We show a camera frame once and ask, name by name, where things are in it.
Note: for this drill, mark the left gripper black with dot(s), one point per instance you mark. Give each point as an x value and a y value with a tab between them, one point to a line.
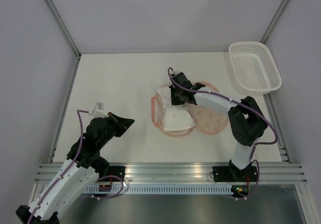
123	124

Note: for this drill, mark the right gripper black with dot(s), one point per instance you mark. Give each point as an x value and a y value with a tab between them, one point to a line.
174	101

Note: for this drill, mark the white bra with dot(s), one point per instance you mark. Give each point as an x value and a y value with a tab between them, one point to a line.
173	118

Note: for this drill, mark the floral mesh laundry bag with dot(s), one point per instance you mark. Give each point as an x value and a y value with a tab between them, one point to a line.
206	120

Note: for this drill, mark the white perforated plastic basket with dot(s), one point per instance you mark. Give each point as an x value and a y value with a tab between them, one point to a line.
253	68

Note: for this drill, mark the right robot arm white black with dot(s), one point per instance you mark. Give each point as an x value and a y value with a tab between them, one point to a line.
246	120

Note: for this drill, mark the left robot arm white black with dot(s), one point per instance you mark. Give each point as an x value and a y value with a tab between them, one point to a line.
82	167

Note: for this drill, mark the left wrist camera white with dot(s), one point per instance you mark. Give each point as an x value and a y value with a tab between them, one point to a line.
97	109

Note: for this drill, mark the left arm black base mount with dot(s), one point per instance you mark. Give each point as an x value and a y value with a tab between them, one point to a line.
114	174

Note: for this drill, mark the aluminium mounting rail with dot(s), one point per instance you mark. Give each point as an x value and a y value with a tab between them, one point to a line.
198	173

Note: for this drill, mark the white slotted cable duct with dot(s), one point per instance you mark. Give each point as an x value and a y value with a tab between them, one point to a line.
161	189

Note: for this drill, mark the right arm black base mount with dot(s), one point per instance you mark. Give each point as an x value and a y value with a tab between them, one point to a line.
231	174

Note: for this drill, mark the left aluminium frame post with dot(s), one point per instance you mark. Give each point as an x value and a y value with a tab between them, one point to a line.
62	26

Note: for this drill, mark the aluminium frame post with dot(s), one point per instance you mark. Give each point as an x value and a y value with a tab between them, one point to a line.
277	15
62	26

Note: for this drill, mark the right aluminium frame post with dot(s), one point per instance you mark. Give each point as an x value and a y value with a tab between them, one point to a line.
277	15

